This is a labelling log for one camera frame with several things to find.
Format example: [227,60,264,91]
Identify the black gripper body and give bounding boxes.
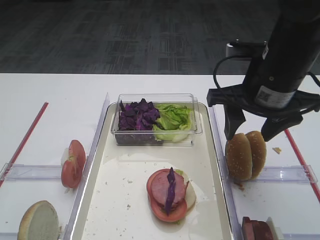
[207,83,320,121]

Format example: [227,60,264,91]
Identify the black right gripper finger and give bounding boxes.
[261,117,295,142]

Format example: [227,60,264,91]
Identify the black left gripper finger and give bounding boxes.
[223,104,246,140]

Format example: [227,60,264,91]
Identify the sesame bun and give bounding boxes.
[225,133,253,181]
[245,131,267,179]

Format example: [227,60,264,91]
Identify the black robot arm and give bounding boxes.
[207,0,320,141]

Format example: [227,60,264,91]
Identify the bread crumb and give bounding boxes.
[272,147,282,154]

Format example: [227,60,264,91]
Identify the green lettuce leaves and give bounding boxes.
[153,103,193,143]

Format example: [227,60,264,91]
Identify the ham slices stack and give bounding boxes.
[241,216,274,240]

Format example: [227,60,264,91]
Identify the tomato slice on stack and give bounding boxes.
[146,168,187,223]

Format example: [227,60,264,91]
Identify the tomato slices stack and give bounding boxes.
[61,139,86,189]

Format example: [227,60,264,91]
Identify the white onion behind tomato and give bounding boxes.
[61,147,69,166]

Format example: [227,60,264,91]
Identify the right red tape strip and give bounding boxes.
[284,129,320,202]

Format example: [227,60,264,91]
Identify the red tape strip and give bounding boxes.
[284,129,320,202]
[0,102,49,187]

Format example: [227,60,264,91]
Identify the upper right clear holder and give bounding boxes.
[254,165,318,184]

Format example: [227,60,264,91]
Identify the clear holder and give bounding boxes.
[254,165,318,184]
[0,163,62,181]
[281,233,320,240]

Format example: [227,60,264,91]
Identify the purple cabbage pieces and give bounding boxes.
[118,98,160,131]

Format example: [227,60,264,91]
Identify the clear plastic container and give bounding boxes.
[110,93,203,146]

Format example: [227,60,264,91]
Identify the ham slice on stack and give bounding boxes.
[151,171,186,206]

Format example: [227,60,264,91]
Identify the purple cabbage strip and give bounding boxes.
[164,167,176,215]

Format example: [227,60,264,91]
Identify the white block behind ham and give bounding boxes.
[266,216,285,240]

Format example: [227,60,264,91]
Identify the right long clear divider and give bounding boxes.
[208,106,243,240]

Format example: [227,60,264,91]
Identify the long clear divider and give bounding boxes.
[62,94,110,240]
[208,106,243,240]

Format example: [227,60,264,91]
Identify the lower right clear holder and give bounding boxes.
[281,233,320,240]

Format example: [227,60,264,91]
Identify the white metal tray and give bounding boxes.
[72,103,232,240]

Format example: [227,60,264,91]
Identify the left long clear divider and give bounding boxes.
[62,94,110,240]

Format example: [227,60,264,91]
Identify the bun bottom half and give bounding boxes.
[17,200,59,240]

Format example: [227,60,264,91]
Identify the left red tape strip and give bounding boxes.
[0,102,49,187]

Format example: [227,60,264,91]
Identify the upper left clear holder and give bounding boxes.
[0,163,62,181]

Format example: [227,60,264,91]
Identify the black cable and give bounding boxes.
[212,55,253,90]

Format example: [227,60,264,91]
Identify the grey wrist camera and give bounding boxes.
[225,40,267,61]

